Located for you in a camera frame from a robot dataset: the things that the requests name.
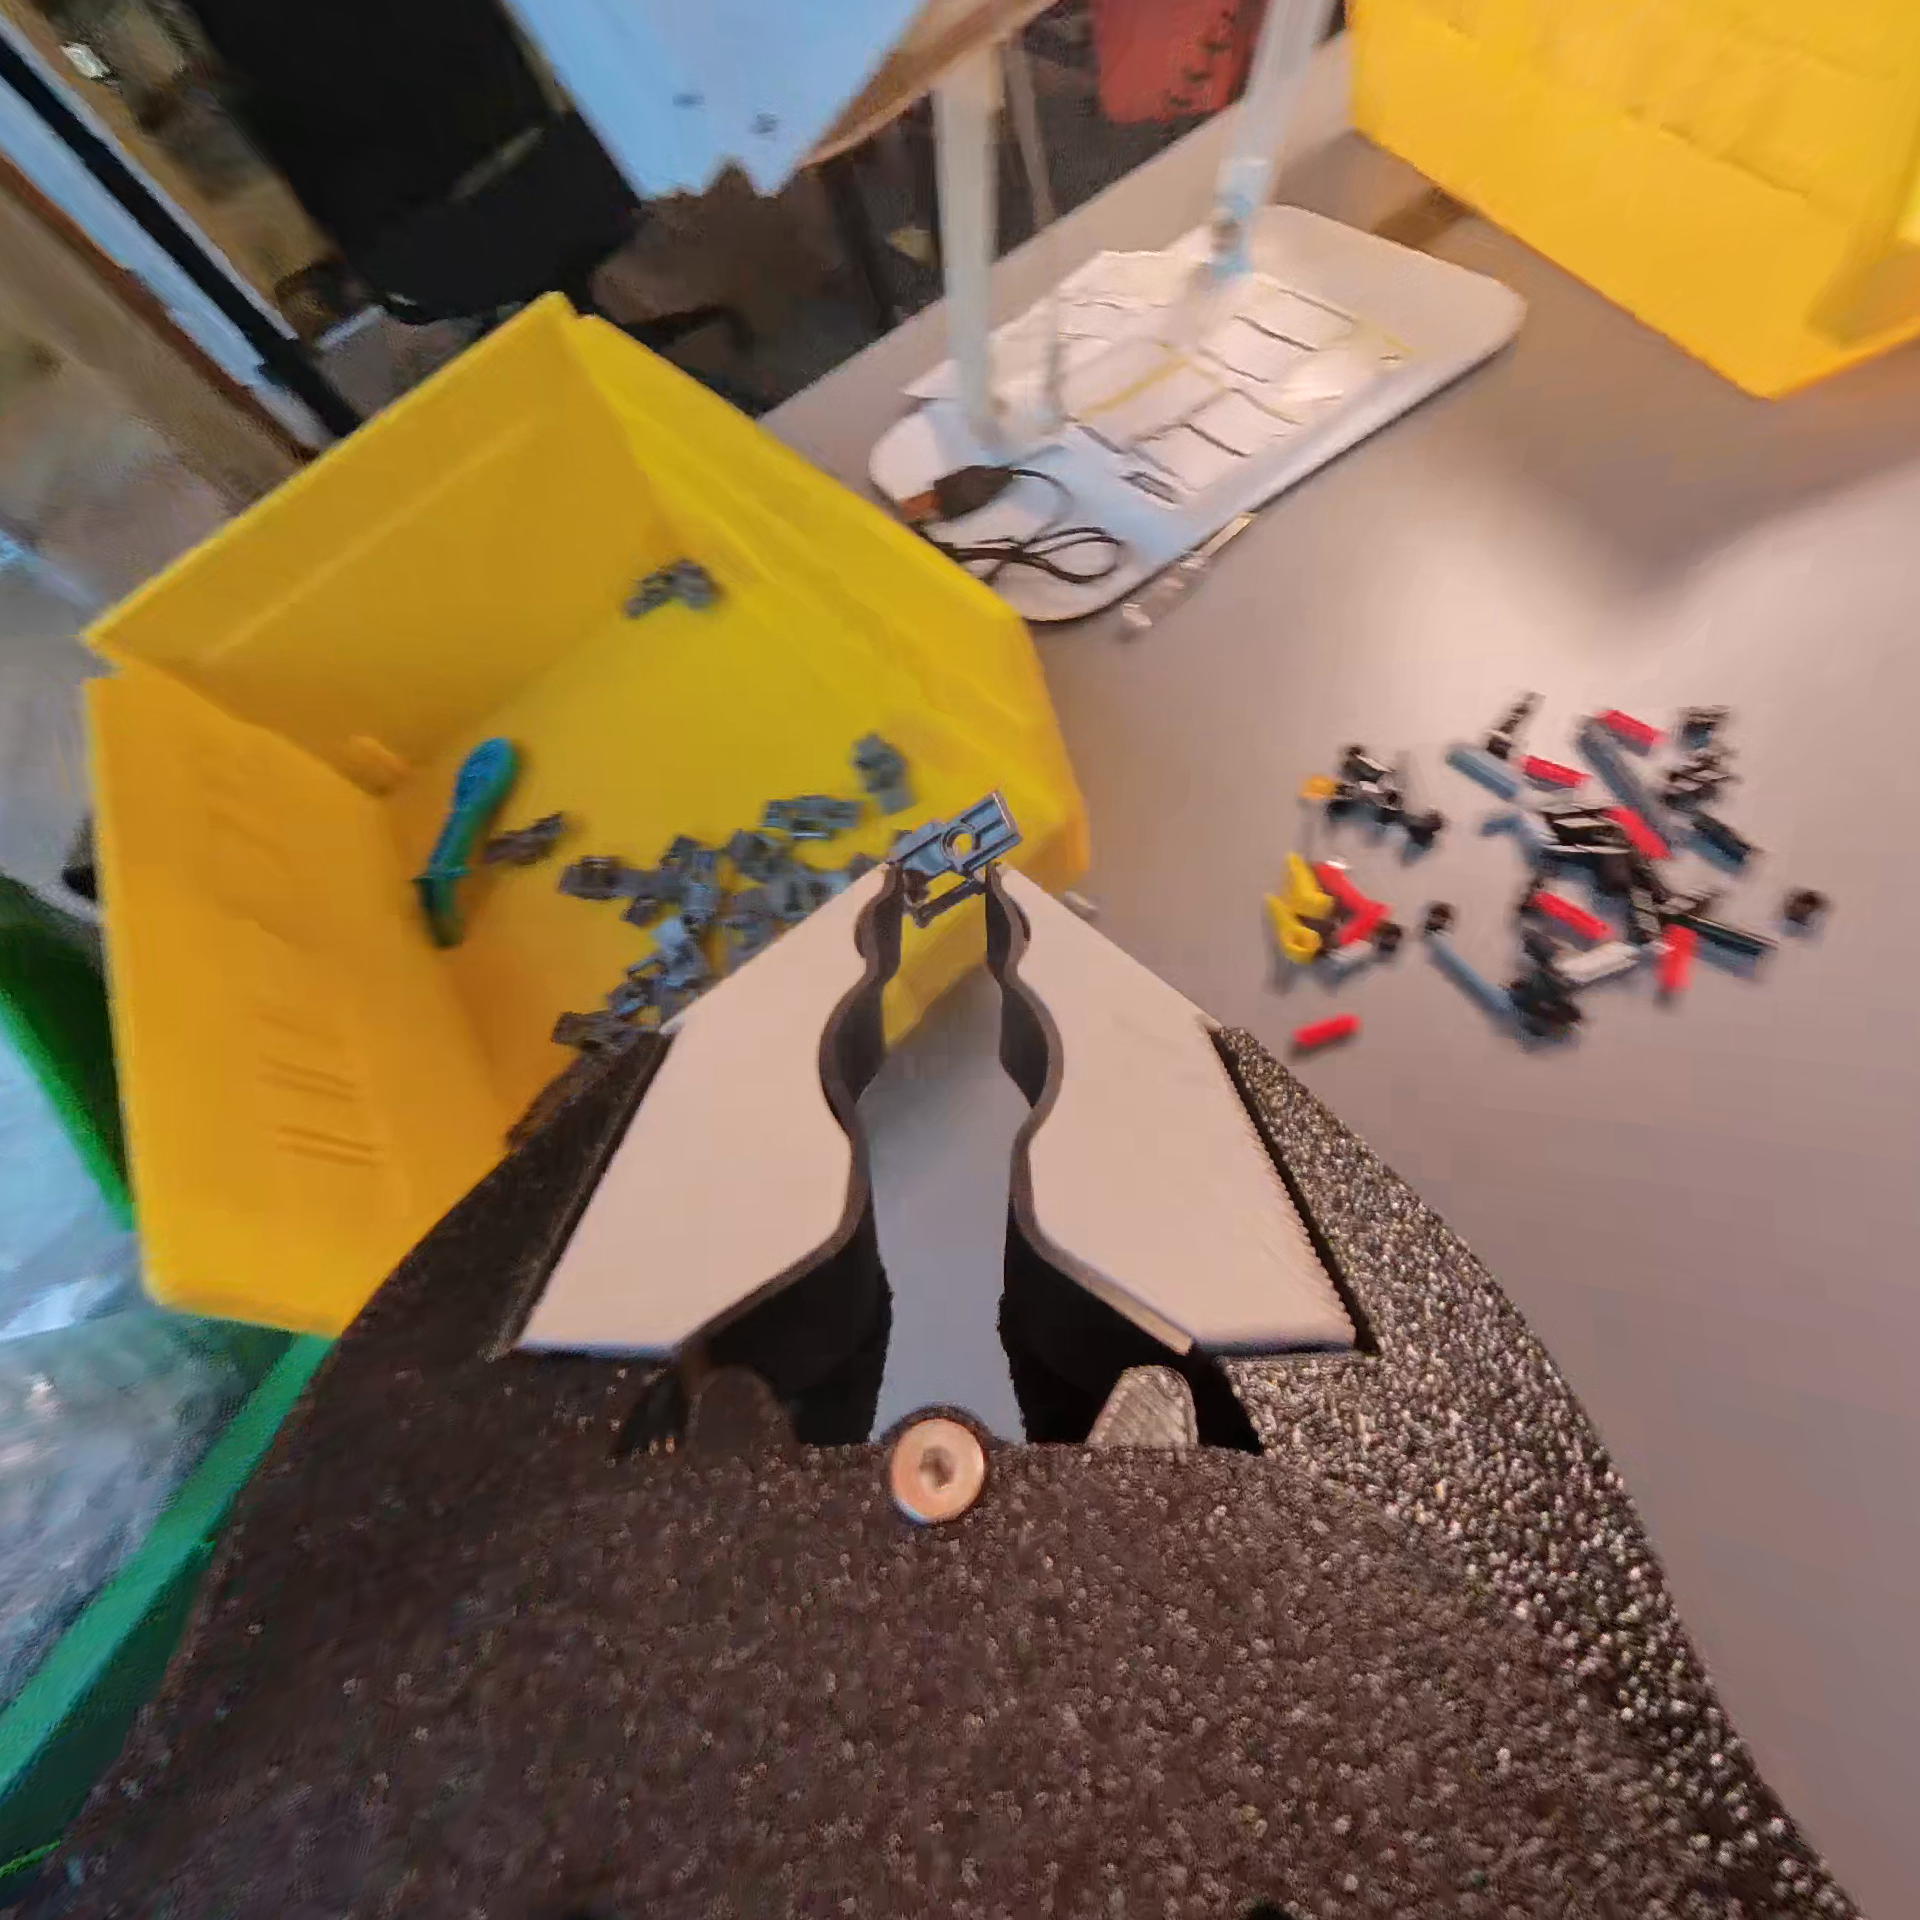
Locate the pile of small toy pins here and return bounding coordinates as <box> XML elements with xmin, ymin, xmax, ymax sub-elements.
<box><xmin>1265</xmin><ymin>690</ymin><xmax>1784</xmax><ymax>1056</ymax></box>

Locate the grey desk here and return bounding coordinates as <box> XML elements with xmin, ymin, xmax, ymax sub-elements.
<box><xmin>761</xmin><ymin>30</ymin><xmax>1920</xmax><ymax>1920</ymax></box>

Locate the yellow divided parts bin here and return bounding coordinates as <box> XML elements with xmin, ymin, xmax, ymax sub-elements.
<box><xmin>1346</xmin><ymin>0</ymin><xmax>1920</xmax><ymax>401</ymax></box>

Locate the yellow plastic bin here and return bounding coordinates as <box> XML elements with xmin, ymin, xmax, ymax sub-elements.
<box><xmin>82</xmin><ymin>292</ymin><xmax>1094</xmax><ymax>1337</ymax></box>

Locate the toy instruction booklet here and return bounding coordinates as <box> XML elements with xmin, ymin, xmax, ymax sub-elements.
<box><xmin>504</xmin><ymin>0</ymin><xmax>966</xmax><ymax>203</ymax></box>

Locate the white book stand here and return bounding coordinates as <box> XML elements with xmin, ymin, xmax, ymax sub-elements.
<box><xmin>871</xmin><ymin>0</ymin><xmax>1529</xmax><ymax>627</ymax></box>

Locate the clear plastic bag bundle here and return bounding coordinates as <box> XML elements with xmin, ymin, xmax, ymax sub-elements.
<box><xmin>0</xmin><ymin>1035</ymin><xmax>291</xmax><ymax>1700</ymax></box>

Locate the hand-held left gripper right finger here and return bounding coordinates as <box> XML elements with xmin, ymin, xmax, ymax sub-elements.
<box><xmin>983</xmin><ymin>863</ymin><xmax>1360</xmax><ymax>1444</ymax></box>

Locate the teal brick separator tool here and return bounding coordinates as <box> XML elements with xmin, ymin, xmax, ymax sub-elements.
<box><xmin>417</xmin><ymin>736</ymin><xmax>521</xmax><ymax>951</ymax></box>

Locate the sticker sheet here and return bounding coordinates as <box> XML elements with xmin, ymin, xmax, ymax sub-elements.
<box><xmin>904</xmin><ymin>247</ymin><xmax>1416</xmax><ymax>502</ymax></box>

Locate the pile of grey track links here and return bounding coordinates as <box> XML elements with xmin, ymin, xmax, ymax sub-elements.
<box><xmin>517</xmin><ymin>560</ymin><xmax>921</xmax><ymax>1056</ymax></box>

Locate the black cable with adapter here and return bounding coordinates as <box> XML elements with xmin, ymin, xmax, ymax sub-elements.
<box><xmin>897</xmin><ymin>464</ymin><xmax>1127</xmax><ymax>593</ymax></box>

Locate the green crate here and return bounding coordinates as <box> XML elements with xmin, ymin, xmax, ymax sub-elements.
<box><xmin>0</xmin><ymin>879</ymin><xmax>336</xmax><ymax>1849</ymax></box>

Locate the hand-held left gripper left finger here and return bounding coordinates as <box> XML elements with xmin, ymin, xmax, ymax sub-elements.
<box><xmin>511</xmin><ymin>863</ymin><xmax>906</xmax><ymax>1444</ymax></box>

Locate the grey toy track link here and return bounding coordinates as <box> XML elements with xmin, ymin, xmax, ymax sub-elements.
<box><xmin>883</xmin><ymin>792</ymin><xmax>1024</xmax><ymax>927</ymax></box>

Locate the black office chair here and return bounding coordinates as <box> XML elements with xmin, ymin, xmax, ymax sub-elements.
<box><xmin>195</xmin><ymin>0</ymin><xmax>643</xmax><ymax>327</ymax></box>

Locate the orange container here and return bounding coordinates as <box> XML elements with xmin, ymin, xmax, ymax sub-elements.
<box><xmin>1088</xmin><ymin>0</ymin><xmax>1273</xmax><ymax>130</ymax></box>

